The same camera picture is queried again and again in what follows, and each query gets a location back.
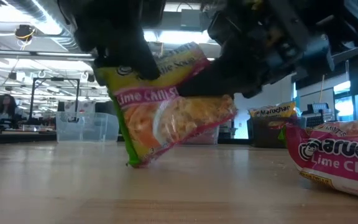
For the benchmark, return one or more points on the black ceiling spotlight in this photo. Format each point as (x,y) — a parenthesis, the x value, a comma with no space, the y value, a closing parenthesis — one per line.
(12,75)

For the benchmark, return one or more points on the green lime chili ramen packet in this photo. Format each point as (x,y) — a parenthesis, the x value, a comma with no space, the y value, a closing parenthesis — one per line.
(337,155)
(166,124)

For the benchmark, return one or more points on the black desk phone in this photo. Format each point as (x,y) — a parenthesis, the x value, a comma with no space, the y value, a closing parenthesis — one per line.
(317,108)

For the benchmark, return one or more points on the blue Maruchan ramen packet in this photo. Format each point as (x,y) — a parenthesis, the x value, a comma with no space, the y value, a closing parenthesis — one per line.
(272,110)

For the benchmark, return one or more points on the black ceiling camera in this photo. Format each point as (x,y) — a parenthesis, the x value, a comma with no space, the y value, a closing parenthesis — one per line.
(24,32)

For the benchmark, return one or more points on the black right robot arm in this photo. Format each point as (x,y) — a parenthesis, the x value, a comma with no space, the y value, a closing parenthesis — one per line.
(353,18)

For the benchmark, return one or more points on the grey ceiling vent box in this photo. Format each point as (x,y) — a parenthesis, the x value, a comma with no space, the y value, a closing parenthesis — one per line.
(191,20)

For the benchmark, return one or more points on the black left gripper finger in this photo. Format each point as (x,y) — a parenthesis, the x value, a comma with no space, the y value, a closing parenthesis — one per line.
(104,59)
(145,62)

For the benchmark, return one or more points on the white partition panel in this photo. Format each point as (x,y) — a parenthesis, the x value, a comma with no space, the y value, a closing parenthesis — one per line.
(312,96)

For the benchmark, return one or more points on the person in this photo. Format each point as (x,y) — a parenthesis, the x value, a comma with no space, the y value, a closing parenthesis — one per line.
(9,105)

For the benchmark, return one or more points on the black camera stand arch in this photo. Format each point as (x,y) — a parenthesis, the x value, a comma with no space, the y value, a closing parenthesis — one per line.
(54,79)

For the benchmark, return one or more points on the dark grey plastic bin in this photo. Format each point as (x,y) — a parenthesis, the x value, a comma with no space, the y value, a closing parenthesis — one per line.
(263,133)

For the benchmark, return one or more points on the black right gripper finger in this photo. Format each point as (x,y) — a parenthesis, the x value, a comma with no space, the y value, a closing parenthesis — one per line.
(222,81)

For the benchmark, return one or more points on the glass window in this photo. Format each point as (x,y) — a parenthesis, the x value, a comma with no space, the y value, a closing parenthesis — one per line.
(343,105)

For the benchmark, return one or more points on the black perforated desk organizer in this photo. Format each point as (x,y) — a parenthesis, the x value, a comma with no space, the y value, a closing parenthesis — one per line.
(312,120)

